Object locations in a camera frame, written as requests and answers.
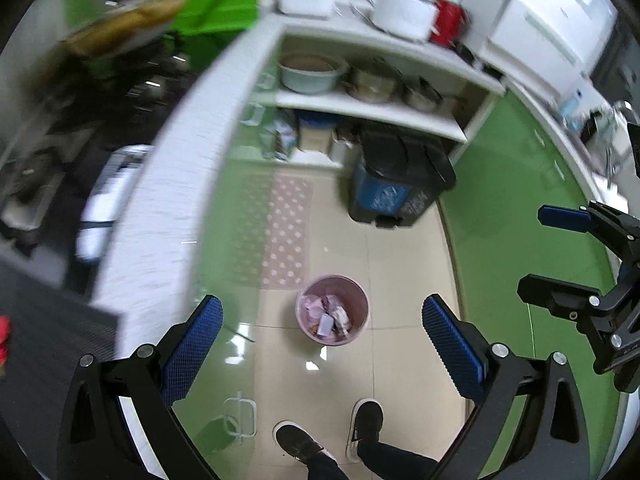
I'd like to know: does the black gas stove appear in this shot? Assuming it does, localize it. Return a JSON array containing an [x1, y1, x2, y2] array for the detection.
[[1, 32, 198, 296]]

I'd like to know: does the black shoe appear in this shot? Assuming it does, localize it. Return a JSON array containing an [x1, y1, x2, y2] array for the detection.
[[346, 399, 384, 463], [272, 420, 335, 465]]

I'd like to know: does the golden frying pan with lid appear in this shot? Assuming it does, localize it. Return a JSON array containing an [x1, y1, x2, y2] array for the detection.
[[62, 0, 190, 58]]

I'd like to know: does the pink dotted floor mat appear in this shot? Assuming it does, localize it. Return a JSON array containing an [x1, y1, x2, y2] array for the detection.
[[260, 174, 312, 290]]

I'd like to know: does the small steel saucepan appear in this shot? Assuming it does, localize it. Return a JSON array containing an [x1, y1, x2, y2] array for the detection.
[[402, 77, 444, 113]]

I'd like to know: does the blue black pedal bin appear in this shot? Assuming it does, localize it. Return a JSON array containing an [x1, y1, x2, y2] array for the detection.
[[348, 125, 457, 229]]

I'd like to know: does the light blue basin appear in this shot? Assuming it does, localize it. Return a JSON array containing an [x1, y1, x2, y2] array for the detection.
[[279, 53, 349, 96]]

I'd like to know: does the pink waste basket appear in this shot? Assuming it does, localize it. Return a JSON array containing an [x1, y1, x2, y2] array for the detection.
[[294, 274, 370, 347]]

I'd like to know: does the plastic water bottle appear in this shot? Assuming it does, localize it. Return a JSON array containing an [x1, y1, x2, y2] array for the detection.
[[559, 89, 585, 132]]

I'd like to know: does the red paper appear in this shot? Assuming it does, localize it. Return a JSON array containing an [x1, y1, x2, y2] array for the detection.
[[0, 315, 12, 366]]

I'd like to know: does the right black shoe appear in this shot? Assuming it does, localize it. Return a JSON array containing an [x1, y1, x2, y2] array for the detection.
[[346, 399, 384, 463]]

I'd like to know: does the left black shoe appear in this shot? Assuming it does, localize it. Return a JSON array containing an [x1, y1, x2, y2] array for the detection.
[[272, 420, 335, 465]]

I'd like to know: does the white shelf unit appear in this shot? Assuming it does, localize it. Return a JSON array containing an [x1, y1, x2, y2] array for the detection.
[[256, 14, 506, 162]]

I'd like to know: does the red kettle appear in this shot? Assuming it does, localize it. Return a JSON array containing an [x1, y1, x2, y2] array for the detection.
[[430, 0, 469, 48]]

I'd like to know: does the large steel pot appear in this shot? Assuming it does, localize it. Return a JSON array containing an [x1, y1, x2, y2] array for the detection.
[[345, 58, 401, 104]]

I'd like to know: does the white blue lidded storage box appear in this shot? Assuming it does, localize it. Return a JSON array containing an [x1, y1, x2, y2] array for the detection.
[[295, 110, 337, 155]]

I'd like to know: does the black striped placemat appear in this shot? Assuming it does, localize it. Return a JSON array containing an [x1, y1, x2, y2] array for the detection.
[[0, 253, 120, 401]]

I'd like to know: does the green white food bag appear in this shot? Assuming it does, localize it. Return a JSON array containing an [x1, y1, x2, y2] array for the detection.
[[258, 110, 298, 162]]

